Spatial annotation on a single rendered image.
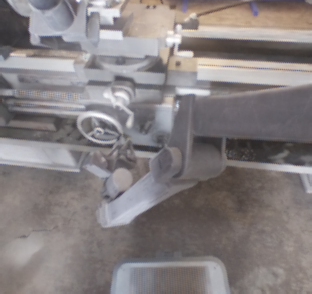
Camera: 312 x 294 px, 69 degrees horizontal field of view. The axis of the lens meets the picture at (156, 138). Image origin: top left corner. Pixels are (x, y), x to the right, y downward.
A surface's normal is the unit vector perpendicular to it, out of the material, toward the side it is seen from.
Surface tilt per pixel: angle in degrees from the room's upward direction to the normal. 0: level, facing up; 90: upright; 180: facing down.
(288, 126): 66
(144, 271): 0
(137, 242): 0
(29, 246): 0
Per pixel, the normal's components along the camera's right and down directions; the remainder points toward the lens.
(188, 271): -0.02, -0.62
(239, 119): -0.86, 0.00
